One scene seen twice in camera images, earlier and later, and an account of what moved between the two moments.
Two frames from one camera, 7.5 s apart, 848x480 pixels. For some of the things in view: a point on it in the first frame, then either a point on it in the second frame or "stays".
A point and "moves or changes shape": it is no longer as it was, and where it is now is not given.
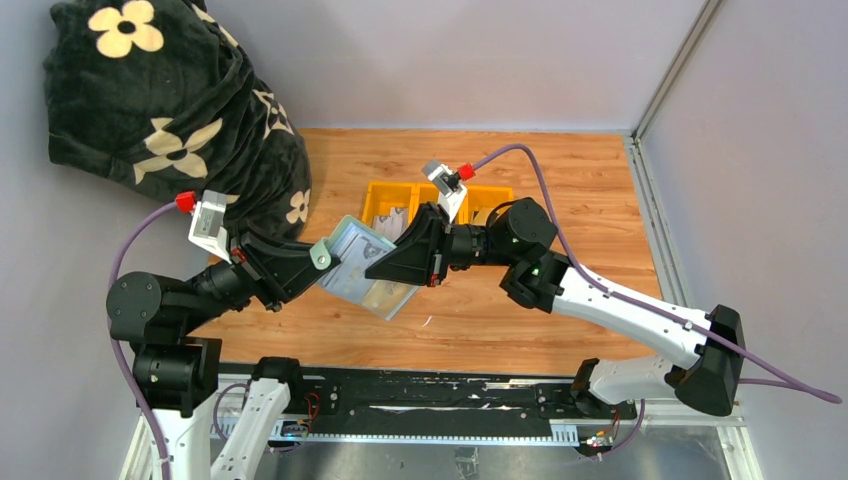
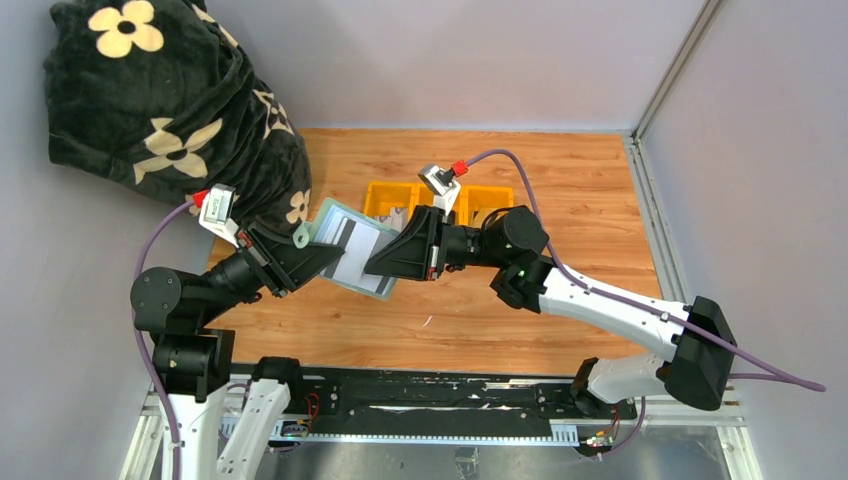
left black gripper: (255, 277) stays
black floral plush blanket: (159, 96) stays
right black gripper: (436, 246) stays
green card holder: (347, 252) moves or changes shape
